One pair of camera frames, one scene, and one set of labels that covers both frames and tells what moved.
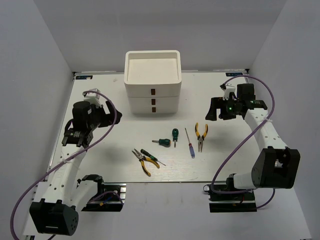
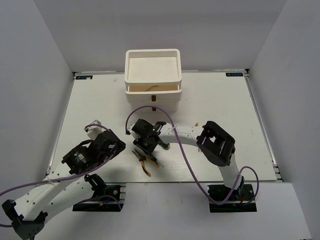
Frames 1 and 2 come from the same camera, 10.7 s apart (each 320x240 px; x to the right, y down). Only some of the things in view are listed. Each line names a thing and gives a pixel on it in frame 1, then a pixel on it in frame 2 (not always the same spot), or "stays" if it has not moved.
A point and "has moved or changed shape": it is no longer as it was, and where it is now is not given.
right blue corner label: x=233 y=74 stays
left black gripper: x=109 y=119 → x=120 y=145
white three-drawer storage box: x=153 y=78 stays
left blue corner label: x=85 y=77 stays
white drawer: x=153 y=90 has moved or changed shape
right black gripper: x=217 y=103 → x=139 y=144
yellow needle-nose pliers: x=142 y=158 stays
